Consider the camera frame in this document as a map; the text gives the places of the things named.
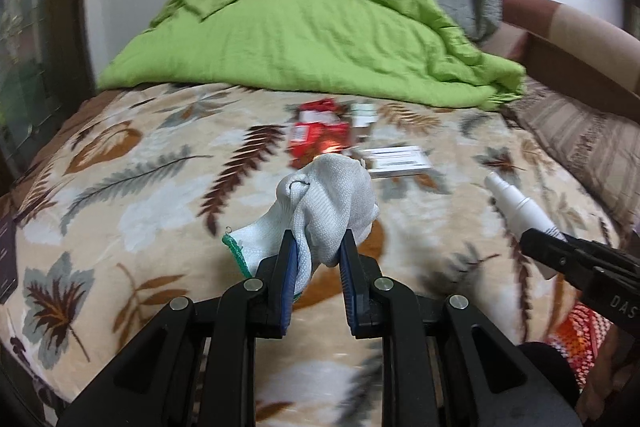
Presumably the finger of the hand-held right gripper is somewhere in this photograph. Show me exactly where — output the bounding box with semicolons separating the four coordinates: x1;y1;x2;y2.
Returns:
520;228;601;293

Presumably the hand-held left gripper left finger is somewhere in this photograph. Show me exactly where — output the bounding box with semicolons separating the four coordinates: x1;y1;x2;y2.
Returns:
57;229;311;427

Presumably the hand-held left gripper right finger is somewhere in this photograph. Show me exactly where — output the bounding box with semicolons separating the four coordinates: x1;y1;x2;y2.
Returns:
337;229;581;427

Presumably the white spray bottle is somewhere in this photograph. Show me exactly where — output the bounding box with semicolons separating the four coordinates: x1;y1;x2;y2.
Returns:
484;172;568;280

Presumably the white knitted glove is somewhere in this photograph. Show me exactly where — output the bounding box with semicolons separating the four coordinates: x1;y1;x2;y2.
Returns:
221;155;381;295

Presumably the dark red rose wrapper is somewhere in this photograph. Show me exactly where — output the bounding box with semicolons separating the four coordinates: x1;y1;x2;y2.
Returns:
289;142;351;170

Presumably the red packet with white text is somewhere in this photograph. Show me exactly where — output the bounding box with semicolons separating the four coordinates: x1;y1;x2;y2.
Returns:
291;122;351;148

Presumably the person's right forearm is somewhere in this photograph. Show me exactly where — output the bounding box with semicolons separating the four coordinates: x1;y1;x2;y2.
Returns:
582;332;640;427

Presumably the striped brown pillow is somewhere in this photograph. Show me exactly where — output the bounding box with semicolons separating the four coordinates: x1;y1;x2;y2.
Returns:
505;77;640;233

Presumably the large white medicine box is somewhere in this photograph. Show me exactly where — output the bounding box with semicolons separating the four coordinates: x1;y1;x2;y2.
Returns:
361;145;435;179

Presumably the leaf print blanket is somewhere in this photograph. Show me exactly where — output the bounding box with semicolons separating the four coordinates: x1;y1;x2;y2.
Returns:
0;82;640;427

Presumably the crumpled red white wrapper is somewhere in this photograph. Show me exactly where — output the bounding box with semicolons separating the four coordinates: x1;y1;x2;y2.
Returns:
298;98;343;124

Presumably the brown wooden bed board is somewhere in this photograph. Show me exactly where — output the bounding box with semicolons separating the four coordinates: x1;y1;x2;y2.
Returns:
522;32;640;118

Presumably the open white blue box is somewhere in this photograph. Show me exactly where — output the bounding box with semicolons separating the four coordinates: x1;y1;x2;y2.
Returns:
349;103;379;128

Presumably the brown padded headboard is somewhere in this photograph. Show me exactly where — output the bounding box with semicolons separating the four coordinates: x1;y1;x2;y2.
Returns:
492;0;640;62

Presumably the green quilt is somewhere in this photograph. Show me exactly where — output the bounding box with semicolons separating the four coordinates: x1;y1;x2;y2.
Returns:
97;0;526;112

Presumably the dark flat object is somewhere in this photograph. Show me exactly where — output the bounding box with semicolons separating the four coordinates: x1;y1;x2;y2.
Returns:
0;214;20;305

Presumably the wooden door with glass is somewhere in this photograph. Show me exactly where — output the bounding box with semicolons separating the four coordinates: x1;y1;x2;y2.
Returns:
0;0;98;188

